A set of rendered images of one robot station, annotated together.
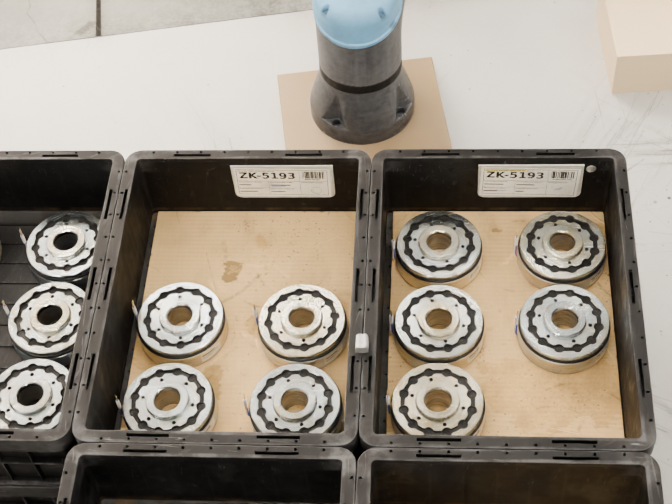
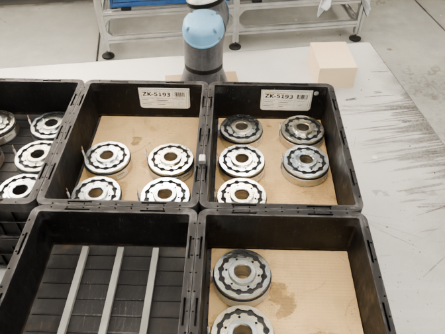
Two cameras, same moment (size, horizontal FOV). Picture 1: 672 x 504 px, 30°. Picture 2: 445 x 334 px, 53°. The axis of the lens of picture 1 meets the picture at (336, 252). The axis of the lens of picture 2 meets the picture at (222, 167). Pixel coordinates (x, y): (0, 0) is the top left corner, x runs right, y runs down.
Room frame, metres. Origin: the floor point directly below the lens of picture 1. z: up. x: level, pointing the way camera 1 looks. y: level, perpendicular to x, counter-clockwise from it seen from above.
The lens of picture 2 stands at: (0.08, 0.02, 1.56)
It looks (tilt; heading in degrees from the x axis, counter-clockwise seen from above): 45 degrees down; 353
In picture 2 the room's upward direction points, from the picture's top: straight up
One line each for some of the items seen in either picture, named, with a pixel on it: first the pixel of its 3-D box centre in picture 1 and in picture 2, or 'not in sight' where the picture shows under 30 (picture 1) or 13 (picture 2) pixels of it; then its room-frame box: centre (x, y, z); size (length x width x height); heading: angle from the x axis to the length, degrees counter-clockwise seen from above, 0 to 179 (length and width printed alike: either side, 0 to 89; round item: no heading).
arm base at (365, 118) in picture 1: (361, 81); (203, 74); (1.26, -0.06, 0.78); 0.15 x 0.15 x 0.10
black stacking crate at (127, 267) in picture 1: (238, 315); (138, 155); (0.82, 0.12, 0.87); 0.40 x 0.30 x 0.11; 172
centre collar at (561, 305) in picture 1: (564, 319); (306, 160); (0.77, -0.25, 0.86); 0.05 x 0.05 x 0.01
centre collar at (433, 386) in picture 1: (437, 401); (242, 195); (0.68, -0.09, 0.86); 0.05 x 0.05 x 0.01
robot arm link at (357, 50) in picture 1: (358, 16); (203, 38); (1.27, -0.07, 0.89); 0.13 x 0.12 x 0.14; 167
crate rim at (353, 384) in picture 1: (232, 290); (134, 138); (0.82, 0.12, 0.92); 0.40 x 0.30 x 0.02; 172
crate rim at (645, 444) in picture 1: (501, 291); (275, 140); (0.78, -0.18, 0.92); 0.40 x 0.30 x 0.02; 172
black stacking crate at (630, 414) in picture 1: (499, 317); (273, 158); (0.78, -0.18, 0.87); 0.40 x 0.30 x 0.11; 172
